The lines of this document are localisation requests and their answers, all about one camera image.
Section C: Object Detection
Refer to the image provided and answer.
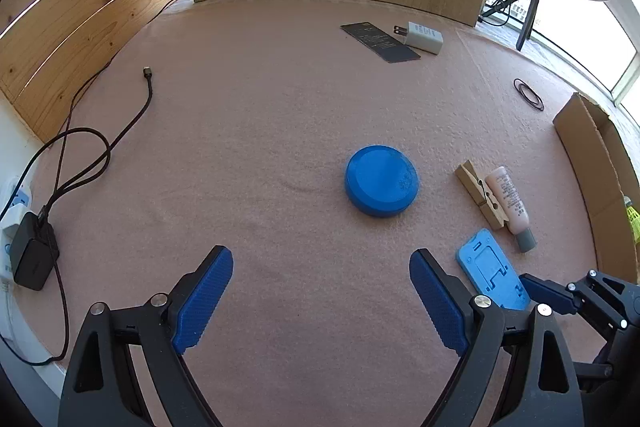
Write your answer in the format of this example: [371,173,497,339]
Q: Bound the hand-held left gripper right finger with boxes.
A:
[409,248,586,427]

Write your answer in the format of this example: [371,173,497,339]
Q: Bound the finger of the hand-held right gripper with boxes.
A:
[520,269,640,343]
[574,332,640,390]

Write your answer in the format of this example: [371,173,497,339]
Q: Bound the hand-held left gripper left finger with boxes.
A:
[57,245,234,427]

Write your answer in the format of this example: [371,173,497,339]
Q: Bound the blue phone stand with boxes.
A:
[456,229,531,312]

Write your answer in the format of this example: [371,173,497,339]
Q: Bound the beige cream tube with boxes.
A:
[484,166,537,254]

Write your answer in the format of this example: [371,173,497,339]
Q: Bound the yellow shuttlecock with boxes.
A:
[622,196,640,248]

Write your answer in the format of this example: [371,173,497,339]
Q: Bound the wooden clothespin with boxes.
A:
[455,160,510,231]

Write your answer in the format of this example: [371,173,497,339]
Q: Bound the blue round case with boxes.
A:
[344,145,421,218]

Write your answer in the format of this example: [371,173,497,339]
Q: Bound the cardboard box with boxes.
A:
[552,92,640,285]

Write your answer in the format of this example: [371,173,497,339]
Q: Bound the white charger plug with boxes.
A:
[393,21,444,56]

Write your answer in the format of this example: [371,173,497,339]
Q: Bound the dark grey card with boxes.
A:
[340,21,422,64]

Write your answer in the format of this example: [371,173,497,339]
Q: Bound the pink mat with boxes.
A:
[30,0,640,427]

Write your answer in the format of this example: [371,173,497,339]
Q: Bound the black power adapter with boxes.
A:
[10,211,60,292]

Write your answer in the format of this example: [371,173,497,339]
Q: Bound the white power strip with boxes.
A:
[0,174,33,343]

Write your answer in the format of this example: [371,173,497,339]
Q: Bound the black tripod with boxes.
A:
[477,0,556,52]

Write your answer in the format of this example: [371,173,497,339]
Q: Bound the wooden slat panel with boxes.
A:
[0,0,183,145]

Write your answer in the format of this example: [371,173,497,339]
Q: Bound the black hair tie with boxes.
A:
[514,78,545,112]

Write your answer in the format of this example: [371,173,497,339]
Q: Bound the black braided USB cable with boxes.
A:
[42,66,155,218]

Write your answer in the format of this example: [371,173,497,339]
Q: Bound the thin black cable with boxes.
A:
[0,0,193,367]

